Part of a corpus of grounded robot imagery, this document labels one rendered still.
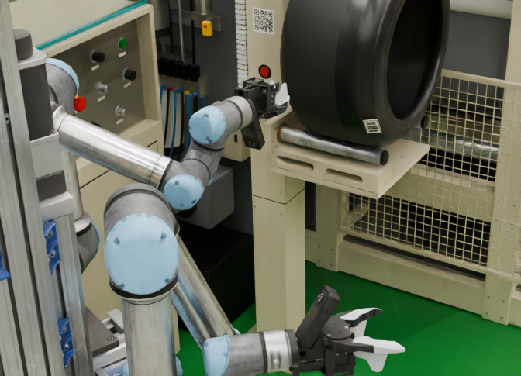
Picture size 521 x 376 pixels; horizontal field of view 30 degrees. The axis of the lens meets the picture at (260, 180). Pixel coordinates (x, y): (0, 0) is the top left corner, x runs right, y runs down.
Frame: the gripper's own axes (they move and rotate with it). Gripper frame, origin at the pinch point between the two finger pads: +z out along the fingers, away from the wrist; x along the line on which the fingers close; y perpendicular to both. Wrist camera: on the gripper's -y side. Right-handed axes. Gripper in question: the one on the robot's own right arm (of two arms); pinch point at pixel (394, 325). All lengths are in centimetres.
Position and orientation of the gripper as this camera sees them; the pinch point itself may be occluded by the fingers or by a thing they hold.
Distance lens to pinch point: 182.5
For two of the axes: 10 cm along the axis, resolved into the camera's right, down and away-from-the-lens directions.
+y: 0.5, 9.4, 3.5
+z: 9.9, -1.0, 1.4
